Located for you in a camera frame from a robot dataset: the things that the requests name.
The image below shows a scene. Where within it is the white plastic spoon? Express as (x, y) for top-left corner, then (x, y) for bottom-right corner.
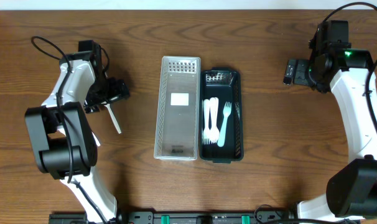
(92, 132), (101, 147)
(105, 104), (122, 134)

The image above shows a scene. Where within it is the dark green plastic basket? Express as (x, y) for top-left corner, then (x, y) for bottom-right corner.
(199, 67), (244, 164)

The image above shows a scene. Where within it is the mint green plastic fork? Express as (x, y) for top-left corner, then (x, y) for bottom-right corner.
(217, 101), (232, 147)

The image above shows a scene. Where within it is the pale pink plastic fork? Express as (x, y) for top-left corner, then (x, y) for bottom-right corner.
(210, 96), (220, 143)

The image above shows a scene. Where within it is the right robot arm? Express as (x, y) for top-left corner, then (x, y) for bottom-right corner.
(283, 21), (377, 222)

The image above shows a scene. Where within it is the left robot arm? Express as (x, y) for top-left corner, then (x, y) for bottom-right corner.
(24, 40), (129, 223)

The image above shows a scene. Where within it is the clear perforated plastic basket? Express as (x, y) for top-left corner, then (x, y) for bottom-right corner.
(154, 56), (201, 161)

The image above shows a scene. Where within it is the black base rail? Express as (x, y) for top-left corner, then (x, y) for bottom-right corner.
(48, 210), (362, 224)

